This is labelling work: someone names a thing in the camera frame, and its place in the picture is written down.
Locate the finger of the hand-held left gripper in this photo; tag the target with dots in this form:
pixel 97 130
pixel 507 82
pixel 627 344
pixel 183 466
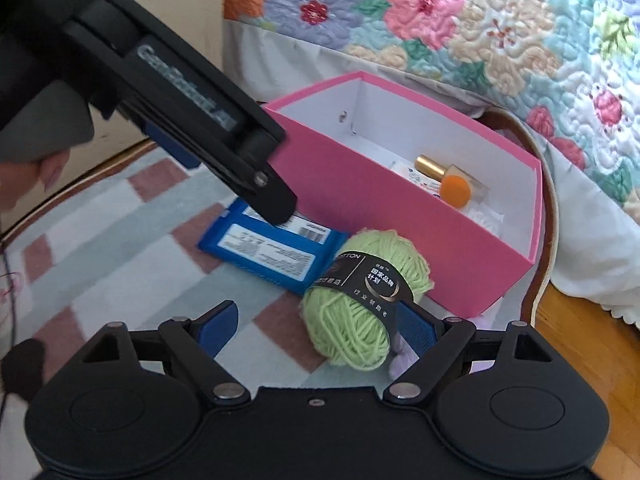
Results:
pixel 270 195
pixel 172 145

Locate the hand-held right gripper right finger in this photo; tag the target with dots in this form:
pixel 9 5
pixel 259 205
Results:
pixel 415 325

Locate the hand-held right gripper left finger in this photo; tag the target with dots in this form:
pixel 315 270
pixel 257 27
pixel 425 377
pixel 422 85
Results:
pixel 219 322

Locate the blue wet wipes packet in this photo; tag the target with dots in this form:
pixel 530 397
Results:
pixel 260 255

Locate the green yarn ball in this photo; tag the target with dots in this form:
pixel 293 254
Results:
pixel 350 325

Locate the pink cardboard box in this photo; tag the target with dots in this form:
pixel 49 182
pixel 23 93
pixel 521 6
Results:
pixel 350 210

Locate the clear pack of cotton pads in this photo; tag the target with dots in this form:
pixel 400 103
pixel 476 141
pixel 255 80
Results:
pixel 487 220

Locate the orange ball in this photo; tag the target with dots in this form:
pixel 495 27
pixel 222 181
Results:
pixel 456 190

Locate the white tissue pack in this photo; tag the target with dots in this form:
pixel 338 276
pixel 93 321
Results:
pixel 415 181

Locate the person's left hand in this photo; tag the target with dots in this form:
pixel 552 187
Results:
pixel 25 182

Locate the checkered oval rug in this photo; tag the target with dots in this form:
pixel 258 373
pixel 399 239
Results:
pixel 125 240

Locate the foundation bottle with gold cap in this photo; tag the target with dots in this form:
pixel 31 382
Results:
pixel 431 166

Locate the floral quilt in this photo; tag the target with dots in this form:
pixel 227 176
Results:
pixel 450 10

